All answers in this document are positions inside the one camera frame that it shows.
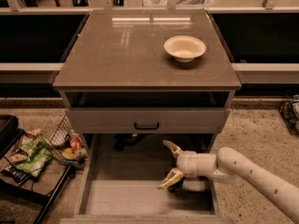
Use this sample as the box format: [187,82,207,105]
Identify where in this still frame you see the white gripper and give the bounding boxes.
[157,140,217,189]

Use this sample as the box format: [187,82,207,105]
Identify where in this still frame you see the pepsi can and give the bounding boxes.
[168,181,183,194]

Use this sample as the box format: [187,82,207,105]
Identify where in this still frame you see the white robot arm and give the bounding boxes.
[158,140,299,224]

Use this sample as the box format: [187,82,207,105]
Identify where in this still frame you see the open middle drawer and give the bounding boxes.
[60,134,234,224]

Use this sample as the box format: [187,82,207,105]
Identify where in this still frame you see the grey drawer cabinet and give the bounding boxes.
[51,9,243,161]

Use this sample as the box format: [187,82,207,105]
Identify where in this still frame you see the closed top drawer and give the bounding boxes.
[65,107,230,133]

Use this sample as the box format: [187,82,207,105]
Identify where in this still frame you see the red snack packet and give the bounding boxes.
[69,137,81,151]

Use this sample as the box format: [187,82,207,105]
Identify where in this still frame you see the orange fruit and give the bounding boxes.
[62,147,79,161]

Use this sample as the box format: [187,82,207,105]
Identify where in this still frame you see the white paper bowl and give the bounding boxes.
[164,35,206,63]

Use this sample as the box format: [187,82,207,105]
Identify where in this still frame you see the green chip bag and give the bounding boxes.
[16,135,51,177]

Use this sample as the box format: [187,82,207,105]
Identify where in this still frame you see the black side table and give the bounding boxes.
[0,114,76,224]

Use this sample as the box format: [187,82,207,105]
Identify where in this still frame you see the black drawer handle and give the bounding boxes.
[134,122,160,131]

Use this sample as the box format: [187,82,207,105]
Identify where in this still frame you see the black wire basket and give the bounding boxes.
[50,116,88,170]

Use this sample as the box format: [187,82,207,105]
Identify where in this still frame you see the wire basket at right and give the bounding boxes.
[279,94,299,135]

